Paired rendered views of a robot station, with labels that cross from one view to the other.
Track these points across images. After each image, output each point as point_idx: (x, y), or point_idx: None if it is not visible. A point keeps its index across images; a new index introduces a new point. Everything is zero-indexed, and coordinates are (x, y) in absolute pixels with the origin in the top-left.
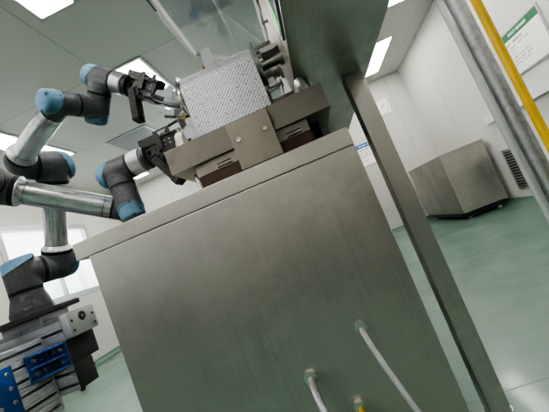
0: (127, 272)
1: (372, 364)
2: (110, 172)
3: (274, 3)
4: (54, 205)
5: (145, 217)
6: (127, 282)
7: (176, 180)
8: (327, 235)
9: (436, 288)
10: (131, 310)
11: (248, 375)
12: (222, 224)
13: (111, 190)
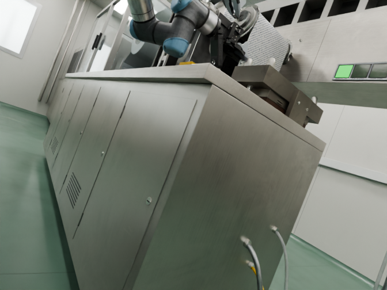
0: (223, 119)
1: (265, 248)
2: (195, 8)
3: (369, 79)
4: None
5: (255, 98)
6: (218, 126)
7: (219, 65)
8: (293, 182)
9: None
10: (207, 145)
11: (227, 228)
12: (275, 140)
13: (182, 19)
